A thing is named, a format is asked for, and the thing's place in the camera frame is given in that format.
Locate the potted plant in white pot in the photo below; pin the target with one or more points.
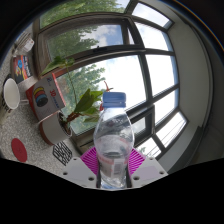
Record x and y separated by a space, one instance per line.
53 128

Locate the dark-framed bay window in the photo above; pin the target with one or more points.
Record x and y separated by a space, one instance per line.
133 50

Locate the cream mug with black lettering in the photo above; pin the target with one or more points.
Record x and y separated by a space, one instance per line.
11 93

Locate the white red box with spools print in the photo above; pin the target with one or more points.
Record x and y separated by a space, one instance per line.
48 98

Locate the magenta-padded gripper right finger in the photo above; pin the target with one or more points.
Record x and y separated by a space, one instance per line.
148 170

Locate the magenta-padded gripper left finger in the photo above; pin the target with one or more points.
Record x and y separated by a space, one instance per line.
78 168

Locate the flat round red coaster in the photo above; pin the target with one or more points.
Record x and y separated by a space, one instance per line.
19 150

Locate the white bundled paper package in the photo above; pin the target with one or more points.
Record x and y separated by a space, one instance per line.
25 43

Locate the dark book with colourful cover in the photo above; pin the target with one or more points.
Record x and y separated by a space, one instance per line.
21 68

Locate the clear blue-capped water bottle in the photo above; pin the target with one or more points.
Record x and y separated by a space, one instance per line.
113 133

